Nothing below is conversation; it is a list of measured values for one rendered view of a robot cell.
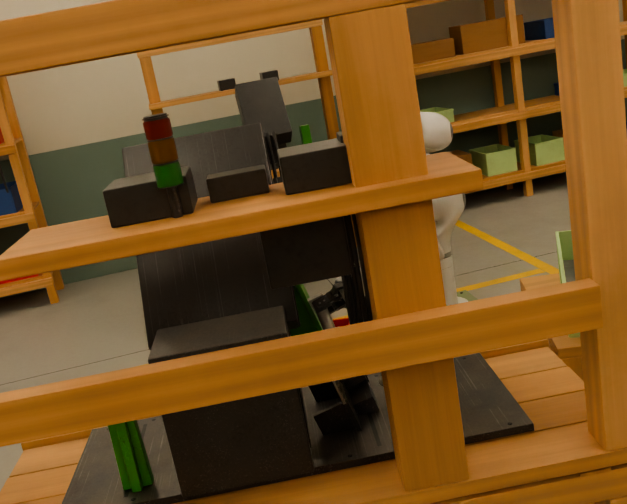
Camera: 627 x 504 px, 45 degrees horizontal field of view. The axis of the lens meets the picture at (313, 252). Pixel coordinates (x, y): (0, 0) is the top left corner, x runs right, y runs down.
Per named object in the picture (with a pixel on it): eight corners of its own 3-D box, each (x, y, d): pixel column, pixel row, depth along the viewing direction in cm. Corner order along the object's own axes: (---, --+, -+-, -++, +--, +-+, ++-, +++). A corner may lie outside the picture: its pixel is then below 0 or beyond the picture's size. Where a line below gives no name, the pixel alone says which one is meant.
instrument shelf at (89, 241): (35, 247, 161) (30, 229, 160) (449, 169, 164) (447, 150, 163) (-2, 282, 137) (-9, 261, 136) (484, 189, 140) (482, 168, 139)
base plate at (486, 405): (93, 435, 211) (91, 428, 210) (480, 358, 214) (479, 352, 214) (56, 527, 170) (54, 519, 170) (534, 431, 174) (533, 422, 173)
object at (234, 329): (188, 456, 186) (156, 328, 177) (310, 432, 187) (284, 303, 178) (182, 499, 169) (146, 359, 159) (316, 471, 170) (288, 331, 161)
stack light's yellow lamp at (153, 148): (154, 163, 145) (148, 140, 144) (180, 158, 145) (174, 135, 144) (151, 167, 140) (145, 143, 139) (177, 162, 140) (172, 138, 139)
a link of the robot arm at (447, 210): (416, 252, 259) (407, 184, 253) (471, 246, 255) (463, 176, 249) (414, 262, 248) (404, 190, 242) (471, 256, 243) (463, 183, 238)
